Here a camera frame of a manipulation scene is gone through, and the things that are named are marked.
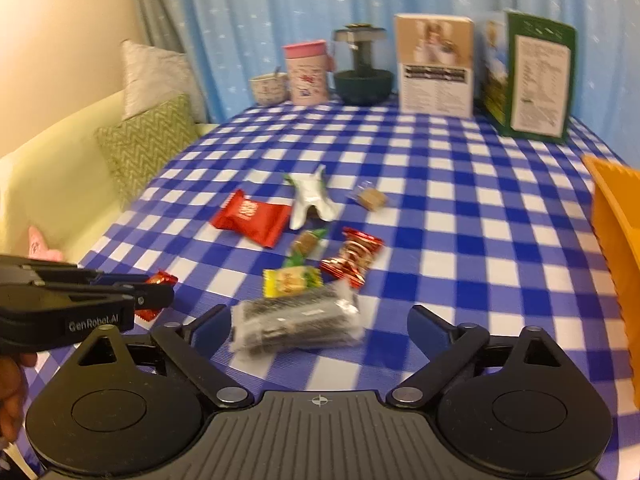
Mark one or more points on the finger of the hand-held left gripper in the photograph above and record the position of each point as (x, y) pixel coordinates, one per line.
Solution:
(152, 296)
(125, 278)

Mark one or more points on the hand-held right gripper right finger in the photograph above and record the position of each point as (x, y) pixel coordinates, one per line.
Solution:
(429, 332)

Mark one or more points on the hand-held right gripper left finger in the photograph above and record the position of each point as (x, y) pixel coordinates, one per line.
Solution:
(212, 327)

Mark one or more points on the small red candy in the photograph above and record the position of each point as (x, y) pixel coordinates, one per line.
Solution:
(162, 278)

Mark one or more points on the dark bar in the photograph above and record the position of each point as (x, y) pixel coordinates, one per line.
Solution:
(295, 320)

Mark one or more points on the red and gold candy packet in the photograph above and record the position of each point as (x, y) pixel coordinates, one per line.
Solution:
(352, 257)

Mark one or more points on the red snack packet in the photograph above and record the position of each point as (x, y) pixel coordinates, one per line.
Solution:
(245, 215)

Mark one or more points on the green-ended candy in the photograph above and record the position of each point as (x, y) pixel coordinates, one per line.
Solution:
(305, 242)

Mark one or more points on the orange plastic tray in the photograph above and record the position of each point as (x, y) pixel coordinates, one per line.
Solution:
(620, 210)

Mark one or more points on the person's left hand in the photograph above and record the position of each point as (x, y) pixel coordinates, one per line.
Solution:
(14, 395)

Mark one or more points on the pink plush toy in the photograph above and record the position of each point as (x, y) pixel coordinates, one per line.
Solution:
(42, 249)

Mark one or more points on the yellow candy packet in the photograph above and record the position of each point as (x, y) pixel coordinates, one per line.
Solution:
(290, 282)

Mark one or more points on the pale yellow sofa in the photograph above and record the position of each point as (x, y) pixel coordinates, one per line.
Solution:
(55, 180)

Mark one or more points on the green zigzag pillow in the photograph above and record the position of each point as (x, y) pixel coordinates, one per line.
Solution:
(145, 150)

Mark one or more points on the blue checked tablecloth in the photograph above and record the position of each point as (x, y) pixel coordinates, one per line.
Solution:
(450, 200)

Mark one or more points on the brown candy in clear wrapper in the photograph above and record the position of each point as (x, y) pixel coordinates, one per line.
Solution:
(371, 199)

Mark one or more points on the white foil packet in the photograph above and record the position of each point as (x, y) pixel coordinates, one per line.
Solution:
(310, 195)

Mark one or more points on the silver white pillow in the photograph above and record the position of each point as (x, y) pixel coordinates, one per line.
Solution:
(150, 75)

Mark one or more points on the ceramic cup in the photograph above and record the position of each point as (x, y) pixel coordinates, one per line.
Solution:
(267, 91)

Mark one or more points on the white printed box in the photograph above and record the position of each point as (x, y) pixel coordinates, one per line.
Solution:
(435, 95)

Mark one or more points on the dark green tabletop appliance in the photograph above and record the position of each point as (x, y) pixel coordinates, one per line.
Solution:
(362, 87)

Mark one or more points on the pink lidded canister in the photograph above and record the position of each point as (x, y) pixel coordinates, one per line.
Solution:
(305, 80)

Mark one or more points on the green printed box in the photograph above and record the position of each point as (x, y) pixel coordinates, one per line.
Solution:
(540, 85)

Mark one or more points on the grey curtain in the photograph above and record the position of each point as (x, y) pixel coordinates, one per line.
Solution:
(152, 5)

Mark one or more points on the blue star curtain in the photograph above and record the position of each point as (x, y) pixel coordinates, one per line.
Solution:
(280, 5)

